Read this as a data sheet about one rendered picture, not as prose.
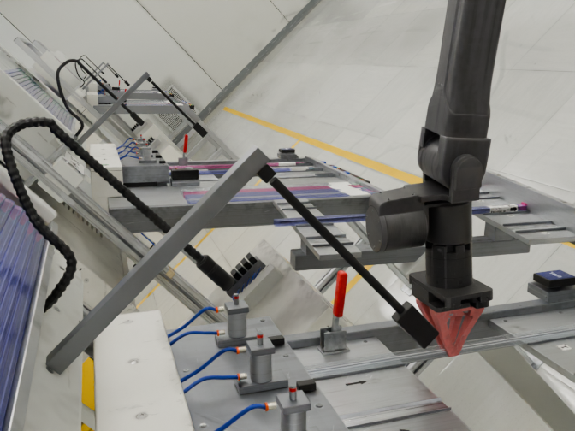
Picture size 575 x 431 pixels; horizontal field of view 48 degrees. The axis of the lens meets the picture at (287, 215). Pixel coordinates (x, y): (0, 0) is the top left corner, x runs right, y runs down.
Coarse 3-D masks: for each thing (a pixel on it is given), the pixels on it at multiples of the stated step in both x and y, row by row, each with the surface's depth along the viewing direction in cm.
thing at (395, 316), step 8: (408, 304) 60; (408, 312) 60; (416, 312) 60; (400, 320) 60; (408, 320) 60; (416, 320) 60; (424, 320) 61; (408, 328) 60; (416, 328) 61; (424, 328) 61; (432, 328) 61; (416, 336) 61; (424, 336) 61; (432, 336) 61; (424, 344) 61
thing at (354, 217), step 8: (472, 208) 125; (480, 208) 125; (488, 208) 126; (520, 208) 127; (320, 216) 118; (328, 216) 118; (336, 216) 119; (344, 216) 119; (352, 216) 119; (360, 216) 119; (280, 224) 116; (288, 224) 116; (296, 224) 117
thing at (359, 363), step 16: (496, 336) 87; (512, 336) 87; (528, 336) 87; (544, 336) 88; (560, 336) 88; (400, 352) 83; (416, 352) 83; (432, 352) 83; (464, 352) 84; (320, 368) 79; (336, 368) 80; (352, 368) 80; (368, 368) 81
